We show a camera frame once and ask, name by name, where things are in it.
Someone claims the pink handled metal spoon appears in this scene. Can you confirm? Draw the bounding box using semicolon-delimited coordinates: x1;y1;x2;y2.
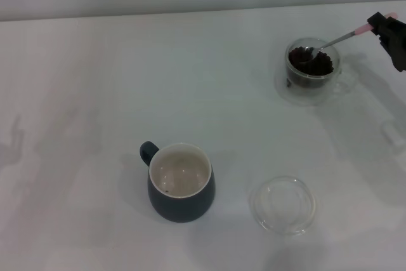
297;11;399;63

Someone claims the small clear glass dish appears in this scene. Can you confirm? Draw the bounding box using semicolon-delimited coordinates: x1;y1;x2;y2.
248;175;317;237

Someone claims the dark grey ceramic mug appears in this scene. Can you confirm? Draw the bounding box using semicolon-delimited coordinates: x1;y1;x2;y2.
140;140;217;223

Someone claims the pile of coffee beans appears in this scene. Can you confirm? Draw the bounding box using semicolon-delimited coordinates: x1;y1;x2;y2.
287;46;335;89

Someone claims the clear glass saucer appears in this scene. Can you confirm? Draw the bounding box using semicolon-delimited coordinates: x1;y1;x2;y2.
272;49;360;107

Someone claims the clear double-wall glass cup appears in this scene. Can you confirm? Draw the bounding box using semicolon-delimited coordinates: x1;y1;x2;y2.
284;37;357;96

